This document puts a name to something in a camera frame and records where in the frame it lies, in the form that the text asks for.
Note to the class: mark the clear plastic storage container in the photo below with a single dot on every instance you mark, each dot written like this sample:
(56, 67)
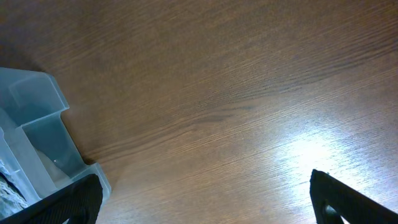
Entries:
(38, 156)

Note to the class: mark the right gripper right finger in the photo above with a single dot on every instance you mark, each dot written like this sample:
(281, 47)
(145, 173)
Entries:
(335, 202)

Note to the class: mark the light blue jeans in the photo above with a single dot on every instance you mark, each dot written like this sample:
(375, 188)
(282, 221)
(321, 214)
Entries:
(12, 201)

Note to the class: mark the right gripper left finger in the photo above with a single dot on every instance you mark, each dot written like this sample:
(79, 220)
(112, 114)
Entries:
(79, 203)

